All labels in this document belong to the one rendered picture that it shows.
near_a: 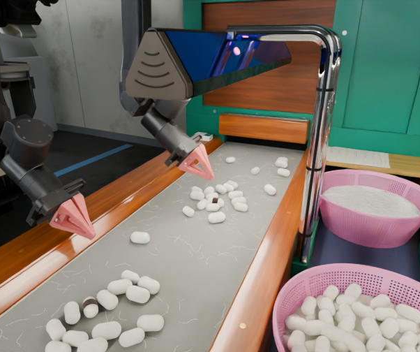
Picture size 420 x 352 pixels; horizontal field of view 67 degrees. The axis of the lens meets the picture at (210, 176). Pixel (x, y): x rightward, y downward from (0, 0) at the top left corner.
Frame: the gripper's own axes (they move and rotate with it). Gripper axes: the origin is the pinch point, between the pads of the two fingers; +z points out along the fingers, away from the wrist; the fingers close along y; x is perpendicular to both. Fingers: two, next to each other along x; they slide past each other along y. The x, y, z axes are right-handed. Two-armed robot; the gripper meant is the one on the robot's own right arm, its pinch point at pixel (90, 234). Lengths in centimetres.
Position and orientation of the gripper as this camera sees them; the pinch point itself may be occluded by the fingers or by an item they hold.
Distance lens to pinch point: 62.0
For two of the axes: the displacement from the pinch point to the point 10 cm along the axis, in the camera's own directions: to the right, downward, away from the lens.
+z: 7.2, 7.0, -0.4
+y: 4.0, -3.7, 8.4
